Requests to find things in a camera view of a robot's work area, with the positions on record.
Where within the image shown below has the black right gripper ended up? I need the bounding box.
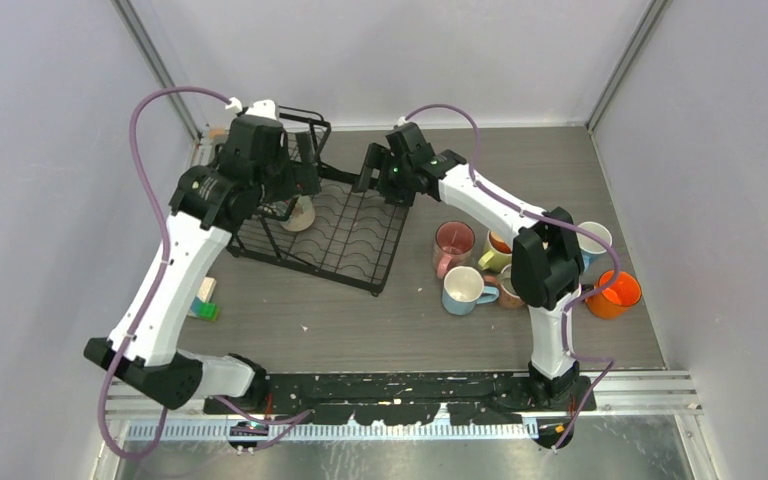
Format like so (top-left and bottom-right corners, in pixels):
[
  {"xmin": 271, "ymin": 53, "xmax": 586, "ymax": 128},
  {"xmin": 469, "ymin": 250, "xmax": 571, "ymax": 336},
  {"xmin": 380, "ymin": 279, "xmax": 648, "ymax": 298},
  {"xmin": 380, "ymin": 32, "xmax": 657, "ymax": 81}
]
[{"xmin": 352, "ymin": 144, "xmax": 415, "ymax": 208}]

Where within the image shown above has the black wire dish rack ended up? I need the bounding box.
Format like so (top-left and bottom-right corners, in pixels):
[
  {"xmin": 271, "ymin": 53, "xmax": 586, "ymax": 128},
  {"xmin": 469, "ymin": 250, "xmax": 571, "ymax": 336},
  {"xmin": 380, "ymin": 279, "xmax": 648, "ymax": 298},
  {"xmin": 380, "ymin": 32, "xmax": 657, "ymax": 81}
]
[{"xmin": 227, "ymin": 106, "xmax": 409, "ymax": 296}]

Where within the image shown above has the large pink mug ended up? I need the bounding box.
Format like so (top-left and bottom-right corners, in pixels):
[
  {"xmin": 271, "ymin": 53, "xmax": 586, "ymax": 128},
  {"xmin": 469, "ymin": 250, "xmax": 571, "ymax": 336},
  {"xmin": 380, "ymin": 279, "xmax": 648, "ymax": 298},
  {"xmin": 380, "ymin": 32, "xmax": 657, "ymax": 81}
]
[{"xmin": 432, "ymin": 221, "xmax": 476, "ymax": 279}]

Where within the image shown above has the light blue cup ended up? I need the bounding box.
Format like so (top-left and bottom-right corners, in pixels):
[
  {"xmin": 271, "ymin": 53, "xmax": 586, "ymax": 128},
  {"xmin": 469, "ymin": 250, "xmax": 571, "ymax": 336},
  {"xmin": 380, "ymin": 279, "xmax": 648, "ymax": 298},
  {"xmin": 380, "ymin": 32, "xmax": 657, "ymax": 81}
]
[{"xmin": 441, "ymin": 266, "xmax": 500, "ymax": 316}]

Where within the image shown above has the light green mug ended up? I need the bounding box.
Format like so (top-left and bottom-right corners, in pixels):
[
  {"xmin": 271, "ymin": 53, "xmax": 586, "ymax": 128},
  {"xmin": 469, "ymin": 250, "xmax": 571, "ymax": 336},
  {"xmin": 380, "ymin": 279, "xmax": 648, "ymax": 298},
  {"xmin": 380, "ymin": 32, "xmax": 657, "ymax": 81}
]
[{"xmin": 477, "ymin": 231, "xmax": 512, "ymax": 273}]

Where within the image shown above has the small pink cup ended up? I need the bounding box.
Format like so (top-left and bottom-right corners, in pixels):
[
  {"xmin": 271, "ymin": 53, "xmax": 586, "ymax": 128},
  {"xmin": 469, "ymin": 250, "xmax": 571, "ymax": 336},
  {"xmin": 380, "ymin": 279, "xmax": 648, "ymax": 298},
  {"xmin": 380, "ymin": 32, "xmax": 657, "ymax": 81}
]
[{"xmin": 484, "ymin": 266, "xmax": 525, "ymax": 309}]

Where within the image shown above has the blue floral mug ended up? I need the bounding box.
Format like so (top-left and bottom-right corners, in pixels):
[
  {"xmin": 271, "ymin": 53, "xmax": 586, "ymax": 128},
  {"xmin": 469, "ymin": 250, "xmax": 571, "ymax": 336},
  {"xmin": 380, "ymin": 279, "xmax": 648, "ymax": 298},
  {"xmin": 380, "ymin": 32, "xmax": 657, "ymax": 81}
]
[{"xmin": 577, "ymin": 221, "xmax": 613, "ymax": 272}]

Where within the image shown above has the orange cup tier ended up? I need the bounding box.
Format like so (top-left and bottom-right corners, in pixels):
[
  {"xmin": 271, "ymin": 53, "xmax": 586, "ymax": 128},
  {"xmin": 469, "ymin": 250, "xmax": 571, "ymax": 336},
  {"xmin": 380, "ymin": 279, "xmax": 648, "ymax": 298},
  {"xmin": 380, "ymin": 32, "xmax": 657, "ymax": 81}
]
[
  {"xmin": 585, "ymin": 271, "xmax": 642, "ymax": 320},
  {"xmin": 488, "ymin": 231, "xmax": 512, "ymax": 255}
]

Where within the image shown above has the orange cup top tier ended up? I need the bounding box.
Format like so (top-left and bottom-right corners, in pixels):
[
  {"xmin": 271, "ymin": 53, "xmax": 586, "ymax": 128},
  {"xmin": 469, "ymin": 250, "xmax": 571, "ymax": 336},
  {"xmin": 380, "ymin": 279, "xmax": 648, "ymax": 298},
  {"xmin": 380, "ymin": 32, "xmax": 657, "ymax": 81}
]
[{"xmin": 488, "ymin": 231, "xmax": 512, "ymax": 255}]

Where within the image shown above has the beige mug top tier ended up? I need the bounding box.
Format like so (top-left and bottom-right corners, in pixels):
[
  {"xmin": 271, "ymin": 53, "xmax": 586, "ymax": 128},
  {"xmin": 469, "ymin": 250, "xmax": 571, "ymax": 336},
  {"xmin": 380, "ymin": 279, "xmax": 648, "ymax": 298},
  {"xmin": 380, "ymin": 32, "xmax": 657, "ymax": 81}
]
[{"xmin": 495, "ymin": 264, "xmax": 516, "ymax": 295}]

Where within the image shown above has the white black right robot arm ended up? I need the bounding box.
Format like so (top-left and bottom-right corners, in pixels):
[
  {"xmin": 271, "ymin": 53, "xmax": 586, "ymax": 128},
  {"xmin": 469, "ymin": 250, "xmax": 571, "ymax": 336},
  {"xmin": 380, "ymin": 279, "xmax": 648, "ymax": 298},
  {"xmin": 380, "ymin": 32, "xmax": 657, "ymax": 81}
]
[{"xmin": 353, "ymin": 122, "xmax": 584, "ymax": 411}]

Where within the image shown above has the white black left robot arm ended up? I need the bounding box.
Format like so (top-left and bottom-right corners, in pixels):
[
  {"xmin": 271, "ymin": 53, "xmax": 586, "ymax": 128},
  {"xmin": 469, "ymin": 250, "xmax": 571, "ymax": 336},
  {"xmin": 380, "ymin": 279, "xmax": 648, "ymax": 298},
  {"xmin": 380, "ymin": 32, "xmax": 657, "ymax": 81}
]
[{"xmin": 84, "ymin": 100, "xmax": 319, "ymax": 414}]

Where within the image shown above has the cream cup in rack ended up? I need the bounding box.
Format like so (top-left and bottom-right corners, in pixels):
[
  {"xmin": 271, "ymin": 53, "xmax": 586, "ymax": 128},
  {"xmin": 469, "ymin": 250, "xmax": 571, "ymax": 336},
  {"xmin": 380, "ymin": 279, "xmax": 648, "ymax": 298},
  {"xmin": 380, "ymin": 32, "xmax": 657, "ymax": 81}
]
[{"xmin": 280, "ymin": 196, "xmax": 316, "ymax": 233}]

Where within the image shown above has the colourful toy block pile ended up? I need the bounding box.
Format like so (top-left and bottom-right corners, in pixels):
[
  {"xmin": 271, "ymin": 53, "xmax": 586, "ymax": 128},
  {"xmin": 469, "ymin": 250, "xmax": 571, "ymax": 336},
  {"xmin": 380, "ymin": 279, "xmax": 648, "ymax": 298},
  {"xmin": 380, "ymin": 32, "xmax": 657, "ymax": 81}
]
[{"xmin": 187, "ymin": 277, "xmax": 219, "ymax": 322}]

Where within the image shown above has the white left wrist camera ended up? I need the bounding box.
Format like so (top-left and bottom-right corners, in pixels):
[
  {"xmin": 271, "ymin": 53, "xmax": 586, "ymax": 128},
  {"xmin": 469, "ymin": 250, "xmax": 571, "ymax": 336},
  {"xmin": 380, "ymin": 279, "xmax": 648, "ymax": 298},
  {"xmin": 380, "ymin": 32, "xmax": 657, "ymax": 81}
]
[{"xmin": 225, "ymin": 97, "xmax": 280, "ymax": 120}]

